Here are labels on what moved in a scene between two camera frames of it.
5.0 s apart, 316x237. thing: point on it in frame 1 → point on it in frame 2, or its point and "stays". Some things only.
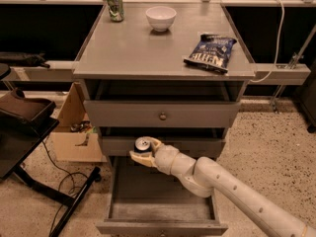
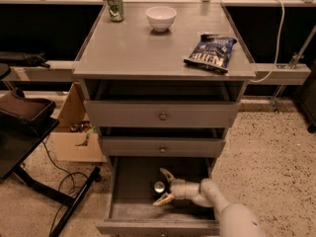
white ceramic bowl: [161, 18] stays
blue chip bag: [212, 52] stays
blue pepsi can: [142, 145] → [159, 187]
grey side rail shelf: [280, 74] stays
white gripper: [163, 158] → [178, 189]
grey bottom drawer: [144, 200] stays
